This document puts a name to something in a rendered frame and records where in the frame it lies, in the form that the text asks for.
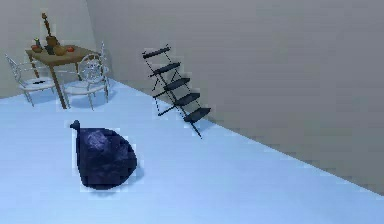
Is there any black ladder shelf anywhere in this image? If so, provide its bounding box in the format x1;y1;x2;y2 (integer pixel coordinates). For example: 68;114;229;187
142;44;212;138

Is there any dark blue garbage bag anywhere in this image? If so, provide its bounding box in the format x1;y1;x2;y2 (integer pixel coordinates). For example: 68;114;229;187
69;119;138;191

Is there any white metal chair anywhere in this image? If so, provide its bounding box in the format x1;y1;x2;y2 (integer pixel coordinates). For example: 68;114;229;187
62;53;110;111
4;53;58;108
98;41;112;88

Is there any brown wooden table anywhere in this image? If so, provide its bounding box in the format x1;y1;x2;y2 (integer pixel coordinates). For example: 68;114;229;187
25;44;98;110

